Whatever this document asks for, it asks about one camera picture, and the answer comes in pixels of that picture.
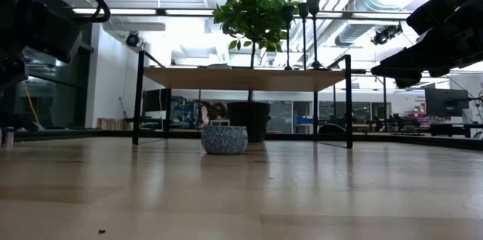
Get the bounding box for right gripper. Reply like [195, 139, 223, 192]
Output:
[371, 0, 483, 89]

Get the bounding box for grey speckled ceramic bowl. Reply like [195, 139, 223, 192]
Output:
[200, 125, 249, 155]

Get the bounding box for black ceiling-mounted device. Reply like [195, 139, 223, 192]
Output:
[371, 23, 403, 47]

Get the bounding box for black computer monitor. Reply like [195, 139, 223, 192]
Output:
[424, 88, 471, 118]

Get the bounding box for dark office desk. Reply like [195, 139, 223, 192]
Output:
[429, 122, 483, 138]

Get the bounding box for black office chair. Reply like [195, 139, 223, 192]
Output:
[318, 122, 347, 135]

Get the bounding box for potted green ficus plant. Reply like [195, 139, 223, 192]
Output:
[211, 0, 302, 143]

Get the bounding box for person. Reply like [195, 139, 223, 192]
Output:
[198, 99, 229, 127]

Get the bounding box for ceiling light strip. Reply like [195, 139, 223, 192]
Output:
[71, 7, 158, 16]

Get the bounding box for small silver cylinder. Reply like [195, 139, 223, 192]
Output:
[2, 126, 16, 149]

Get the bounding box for black metal rig frame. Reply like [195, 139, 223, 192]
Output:
[0, 128, 483, 152]

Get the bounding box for wooden riser shelf dark frame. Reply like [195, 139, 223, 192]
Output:
[131, 49, 355, 149]

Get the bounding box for wall-mounted security camera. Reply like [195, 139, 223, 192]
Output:
[125, 32, 140, 48]

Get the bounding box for yellow cable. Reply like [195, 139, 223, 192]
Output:
[21, 80, 41, 123]

